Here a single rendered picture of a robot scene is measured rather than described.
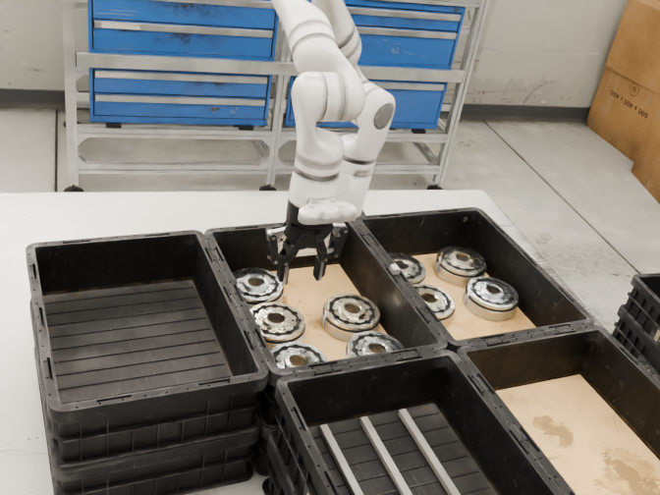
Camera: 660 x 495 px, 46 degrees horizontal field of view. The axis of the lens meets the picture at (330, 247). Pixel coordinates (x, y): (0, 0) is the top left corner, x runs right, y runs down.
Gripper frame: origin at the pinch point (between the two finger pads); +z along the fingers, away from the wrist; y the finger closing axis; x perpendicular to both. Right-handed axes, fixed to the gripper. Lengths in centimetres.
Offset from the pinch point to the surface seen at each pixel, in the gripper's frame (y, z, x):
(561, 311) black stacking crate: -47.0, 6.2, 12.4
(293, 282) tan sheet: -5.3, 12.8, -14.0
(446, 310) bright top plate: -28.5, 9.7, 3.7
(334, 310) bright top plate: -7.8, 9.7, -0.6
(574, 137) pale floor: -273, 98, -229
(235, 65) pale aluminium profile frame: -46, 37, -187
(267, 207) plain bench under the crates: -18, 26, -62
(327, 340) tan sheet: -5.4, 12.8, 3.4
